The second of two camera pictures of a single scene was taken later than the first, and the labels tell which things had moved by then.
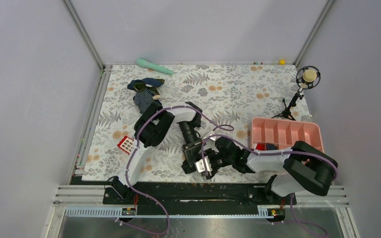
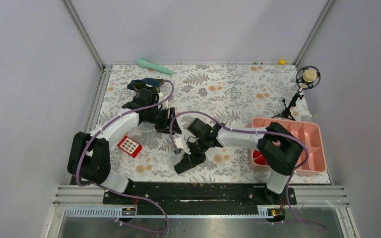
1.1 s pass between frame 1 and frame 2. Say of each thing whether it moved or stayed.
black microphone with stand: stayed
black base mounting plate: stayed
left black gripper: moved
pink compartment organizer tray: stayed
